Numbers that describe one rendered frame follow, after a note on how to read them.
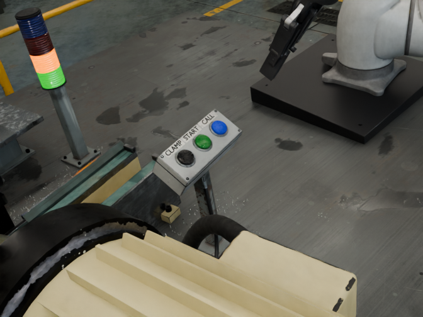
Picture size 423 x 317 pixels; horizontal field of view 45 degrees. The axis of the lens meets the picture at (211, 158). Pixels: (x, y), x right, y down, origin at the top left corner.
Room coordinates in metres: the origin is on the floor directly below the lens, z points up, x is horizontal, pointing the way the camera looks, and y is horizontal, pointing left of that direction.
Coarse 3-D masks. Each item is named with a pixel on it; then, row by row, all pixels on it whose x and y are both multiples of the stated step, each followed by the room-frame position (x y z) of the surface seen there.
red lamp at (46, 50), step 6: (42, 36) 1.17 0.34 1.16; (48, 36) 1.18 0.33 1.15; (30, 42) 1.16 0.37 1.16; (36, 42) 1.16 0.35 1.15; (42, 42) 1.16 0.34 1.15; (48, 42) 1.17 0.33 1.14; (30, 48) 1.16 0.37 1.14; (36, 48) 1.16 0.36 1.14; (42, 48) 1.16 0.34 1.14; (48, 48) 1.17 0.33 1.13; (30, 54) 1.17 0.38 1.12; (36, 54) 1.16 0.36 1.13; (42, 54) 1.16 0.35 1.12
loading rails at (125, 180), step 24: (120, 144) 1.01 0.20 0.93; (96, 168) 0.94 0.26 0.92; (120, 168) 0.95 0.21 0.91; (144, 168) 0.92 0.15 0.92; (72, 192) 0.87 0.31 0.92; (96, 192) 0.89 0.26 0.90; (120, 192) 0.84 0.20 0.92; (144, 192) 0.85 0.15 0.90; (168, 192) 0.89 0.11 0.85; (24, 216) 0.81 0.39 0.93; (144, 216) 0.83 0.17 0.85; (168, 216) 0.85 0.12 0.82
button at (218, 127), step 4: (212, 124) 0.79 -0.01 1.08; (216, 124) 0.79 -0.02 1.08; (220, 124) 0.79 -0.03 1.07; (224, 124) 0.80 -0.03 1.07; (212, 128) 0.78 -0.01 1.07; (216, 128) 0.78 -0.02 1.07; (220, 128) 0.78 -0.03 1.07; (224, 128) 0.79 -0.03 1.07; (216, 132) 0.78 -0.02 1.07; (220, 132) 0.78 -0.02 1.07; (224, 132) 0.78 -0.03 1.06
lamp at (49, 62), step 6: (48, 54) 1.17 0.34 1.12; (54, 54) 1.18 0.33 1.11; (36, 60) 1.16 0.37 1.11; (42, 60) 1.16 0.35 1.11; (48, 60) 1.16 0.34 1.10; (54, 60) 1.17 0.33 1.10; (36, 66) 1.17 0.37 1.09; (42, 66) 1.16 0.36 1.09; (48, 66) 1.16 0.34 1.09; (54, 66) 1.17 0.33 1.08; (42, 72) 1.16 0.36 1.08
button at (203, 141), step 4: (196, 136) 0.76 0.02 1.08; (200, 136) 0.76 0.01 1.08; (204, 136) 0.76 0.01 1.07; (196, 140) 0.75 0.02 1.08; (200, 140) 0.75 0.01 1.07; (204, 140) 0.75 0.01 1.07; (208, 140) 0.75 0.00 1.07; (196, 144) 0.75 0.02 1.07; (200, 144) 0.74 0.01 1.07; (204, 144) 0.75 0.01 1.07; (208, 144) 0.75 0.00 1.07; (204, 148) 0.74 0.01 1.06
